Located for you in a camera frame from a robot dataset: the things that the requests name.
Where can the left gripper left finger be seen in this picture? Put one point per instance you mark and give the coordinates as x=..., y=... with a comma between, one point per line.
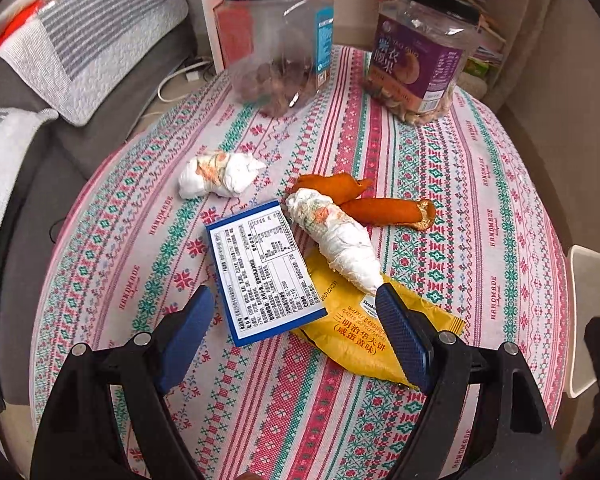
x=78, y=436

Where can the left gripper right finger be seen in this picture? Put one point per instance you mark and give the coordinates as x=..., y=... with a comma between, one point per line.
x=511, y=436

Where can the yellow snack wrapper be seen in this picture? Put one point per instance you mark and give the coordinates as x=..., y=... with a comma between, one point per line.
x=350, y=333

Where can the blue white paper box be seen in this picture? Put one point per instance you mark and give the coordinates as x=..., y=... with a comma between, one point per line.
x=263, y=278

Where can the orange peel long piece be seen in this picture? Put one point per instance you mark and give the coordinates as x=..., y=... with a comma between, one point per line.
x=415, y=214

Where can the long white tissue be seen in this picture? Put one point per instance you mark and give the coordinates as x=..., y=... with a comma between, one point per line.
x=343, y=242

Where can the small white tissue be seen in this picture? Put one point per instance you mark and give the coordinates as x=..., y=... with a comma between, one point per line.
x=220, y=173

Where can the white trash bin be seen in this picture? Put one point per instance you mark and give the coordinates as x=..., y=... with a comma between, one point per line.
x=583, y=273

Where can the patterned pink green tablecloth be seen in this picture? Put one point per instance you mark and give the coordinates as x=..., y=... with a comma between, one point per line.
x=454, y=223

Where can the grey sofa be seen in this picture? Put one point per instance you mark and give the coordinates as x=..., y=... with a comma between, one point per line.
x=59, y=162

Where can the grey striped quilted cover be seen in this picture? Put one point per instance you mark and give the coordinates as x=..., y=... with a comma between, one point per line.
x=73, y=53

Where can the clear jar purple label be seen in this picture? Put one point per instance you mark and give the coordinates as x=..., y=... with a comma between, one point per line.
x=420, y=49

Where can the red orange pillow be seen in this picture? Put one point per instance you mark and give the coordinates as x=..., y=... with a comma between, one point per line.
x=18, y=19

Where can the clear jar blue label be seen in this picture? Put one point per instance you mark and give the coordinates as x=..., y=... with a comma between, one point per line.
x=277, y=52

